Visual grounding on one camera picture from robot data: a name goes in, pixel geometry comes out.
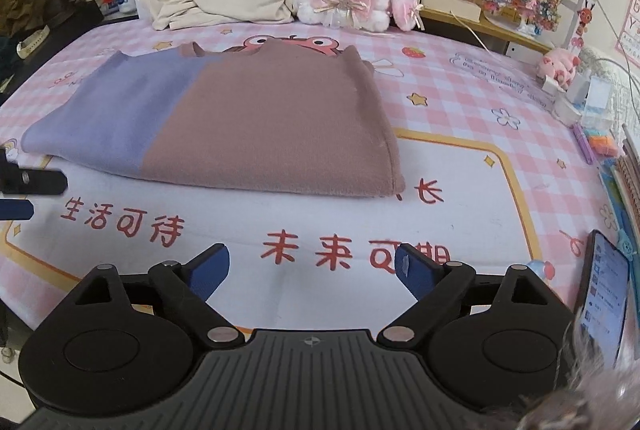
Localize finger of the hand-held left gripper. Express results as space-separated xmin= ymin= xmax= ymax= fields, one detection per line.
xmin=0 ymin=201 xmax=35 ymax=222
xmin=0 ymin=147 xmax=68 ymax=197

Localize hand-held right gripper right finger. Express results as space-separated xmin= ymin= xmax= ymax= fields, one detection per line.
xmin=377 ymin=243 xmax=556 ymax=350

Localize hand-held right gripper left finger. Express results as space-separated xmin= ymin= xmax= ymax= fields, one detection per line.
xmin=75 ymin=244 xmax=246 ymax=350

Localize purple and brown sweater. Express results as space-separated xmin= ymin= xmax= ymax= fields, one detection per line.
xmin=21 ymin=37 xmax=407 ymax=201

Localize cream watch band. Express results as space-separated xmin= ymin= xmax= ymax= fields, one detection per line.
xmin=16 ymin=25 xmax=52 ymax=59

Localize pink checked printed mat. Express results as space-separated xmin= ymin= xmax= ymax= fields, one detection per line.
xmin=0 ymin=17 xmax=626 ymax=361

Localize black smartphone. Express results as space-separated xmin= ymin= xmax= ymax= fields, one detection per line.
xmin=571 ymin=229 xmax=632 ymax=370

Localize grey fuzzy cloth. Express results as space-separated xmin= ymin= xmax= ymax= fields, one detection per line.
xmin=514 ymin=325 xmax=640 ymax=430

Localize orange and blue erasers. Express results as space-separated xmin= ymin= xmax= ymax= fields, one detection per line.
xmin=585 ymin=129 xmax=622 ymax=159

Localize small pink plush pig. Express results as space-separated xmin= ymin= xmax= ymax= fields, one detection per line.
xmin=536 ymin=48 xmax=582 ymax=92

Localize cream box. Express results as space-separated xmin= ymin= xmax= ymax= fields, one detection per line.
xmin=419 ymin=0 xmax=484 ymax=24

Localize red deer sticker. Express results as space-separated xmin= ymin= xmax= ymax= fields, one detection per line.
xmin=570 ymin=0 xmax=602 ymax=57

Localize thin white cable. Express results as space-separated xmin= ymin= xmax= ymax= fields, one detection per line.
xmin=451 ymin=9 xmax=489 ymax=51

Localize pink wall poster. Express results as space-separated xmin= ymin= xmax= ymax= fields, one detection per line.
xmin=615 ymin=0 xmax=640 ymax=57

